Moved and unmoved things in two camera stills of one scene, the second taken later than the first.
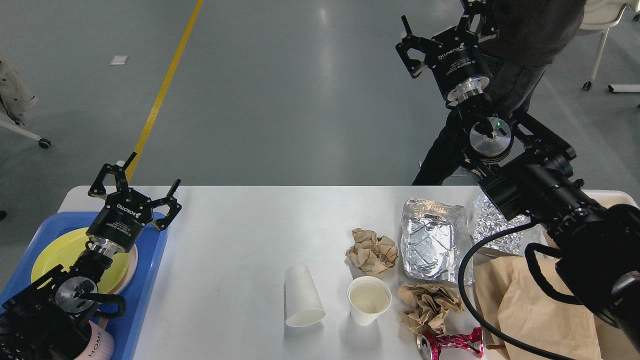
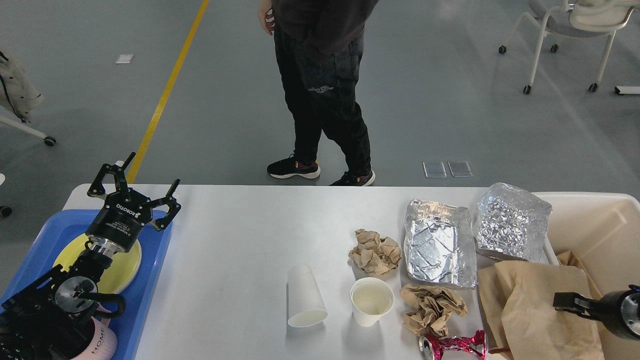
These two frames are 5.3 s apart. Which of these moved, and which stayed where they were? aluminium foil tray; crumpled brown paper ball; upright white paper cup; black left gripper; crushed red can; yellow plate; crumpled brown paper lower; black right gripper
Moved: yellow plate; black right gripper
Stayed: crushed red can; aluminium foil tray; upright white paper cup; crumpled brown paper lower; crumpled brown paper ball; black left gripper
